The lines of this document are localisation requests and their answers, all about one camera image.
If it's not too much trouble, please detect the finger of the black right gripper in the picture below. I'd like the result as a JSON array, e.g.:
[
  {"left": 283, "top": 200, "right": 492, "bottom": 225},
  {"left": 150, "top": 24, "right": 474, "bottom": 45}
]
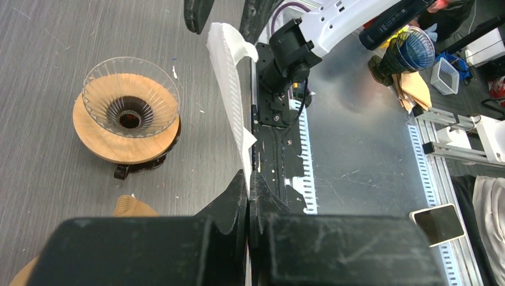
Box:
[
  {"left": 183, "top": 0, "right": 214, "bottom": 35},
  {"left": 239, "top": 0, "right": 283, "bottom": 43}
]

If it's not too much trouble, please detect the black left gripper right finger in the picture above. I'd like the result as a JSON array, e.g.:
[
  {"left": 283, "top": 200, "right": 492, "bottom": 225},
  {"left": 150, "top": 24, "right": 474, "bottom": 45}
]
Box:
[{"left": 248, "top": 172, "right": 446, "bottom": 285}]

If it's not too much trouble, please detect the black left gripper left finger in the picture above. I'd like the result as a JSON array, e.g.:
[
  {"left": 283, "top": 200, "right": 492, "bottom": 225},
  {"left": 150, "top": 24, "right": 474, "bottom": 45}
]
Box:
[{"left": 25, "top": 169, "right": 248, "bottom": 286}]

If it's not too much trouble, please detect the white paper coffee filter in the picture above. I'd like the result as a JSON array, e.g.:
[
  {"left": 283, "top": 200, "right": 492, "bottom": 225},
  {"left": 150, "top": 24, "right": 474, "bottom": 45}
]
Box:
[{"left": 206, "top": 22, "right": 258, "bottom": 194}]

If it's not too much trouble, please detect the brown paper coffee filter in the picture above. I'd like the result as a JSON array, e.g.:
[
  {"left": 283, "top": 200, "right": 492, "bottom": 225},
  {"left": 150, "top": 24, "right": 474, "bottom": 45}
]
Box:
[{"left": 10, "top": 195, "right": 159, "bottom": 285}]

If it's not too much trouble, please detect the clear glass dripper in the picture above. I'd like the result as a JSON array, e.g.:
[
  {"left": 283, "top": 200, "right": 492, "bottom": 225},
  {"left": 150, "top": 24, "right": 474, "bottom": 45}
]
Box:
[{"left": 81, "top": 57, "right": 179, "bottom": 138}]

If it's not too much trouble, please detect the brown plastic dripper with handle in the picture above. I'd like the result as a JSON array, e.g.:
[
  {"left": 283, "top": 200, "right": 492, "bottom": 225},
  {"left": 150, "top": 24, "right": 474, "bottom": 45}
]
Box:
[{"left": 114, "top": 116, "right": 182, "bottom": 180}]

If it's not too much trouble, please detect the wooden ring collar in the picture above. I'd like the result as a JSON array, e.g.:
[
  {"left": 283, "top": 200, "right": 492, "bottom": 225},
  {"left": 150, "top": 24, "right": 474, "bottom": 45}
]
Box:
[{"left": 73, "top": 92, "right": 177, "bottom": 164}]

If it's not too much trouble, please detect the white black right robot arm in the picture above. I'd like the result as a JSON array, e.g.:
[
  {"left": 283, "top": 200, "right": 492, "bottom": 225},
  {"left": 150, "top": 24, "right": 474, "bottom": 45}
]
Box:
[{"left": 183, "top": 1, "right": 436, "bottom": 93}]

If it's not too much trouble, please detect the blue dripper on stand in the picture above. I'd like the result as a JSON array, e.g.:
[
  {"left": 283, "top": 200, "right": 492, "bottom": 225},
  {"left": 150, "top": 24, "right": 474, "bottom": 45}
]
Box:
[{"left": 368, "top": 26, "right": 435, "bottom": 86}]

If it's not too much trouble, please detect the white phone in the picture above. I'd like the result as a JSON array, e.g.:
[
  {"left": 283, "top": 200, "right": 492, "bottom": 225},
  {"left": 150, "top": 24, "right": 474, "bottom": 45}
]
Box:
[{"left": 409, "top": 203, "right": 466, "bottom": 247}]

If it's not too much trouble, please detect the brown paper filters pile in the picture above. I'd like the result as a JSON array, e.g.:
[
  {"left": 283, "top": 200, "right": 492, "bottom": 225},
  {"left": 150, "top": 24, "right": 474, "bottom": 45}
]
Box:
[{"left": 392, "top": 72, "right": 432, "bottom": 114}]

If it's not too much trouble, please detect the clear plastic basket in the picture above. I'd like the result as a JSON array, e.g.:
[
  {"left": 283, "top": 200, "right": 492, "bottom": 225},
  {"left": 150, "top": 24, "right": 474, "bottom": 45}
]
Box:
[{"left": 430, "top": 58, "right": 460, "bottom": 95}]

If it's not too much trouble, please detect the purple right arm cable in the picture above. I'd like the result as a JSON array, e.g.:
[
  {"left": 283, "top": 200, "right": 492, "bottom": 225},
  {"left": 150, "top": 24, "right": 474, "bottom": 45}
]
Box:
[{"left": 270, "top": 1, "right": 314, "bottom": 38}]

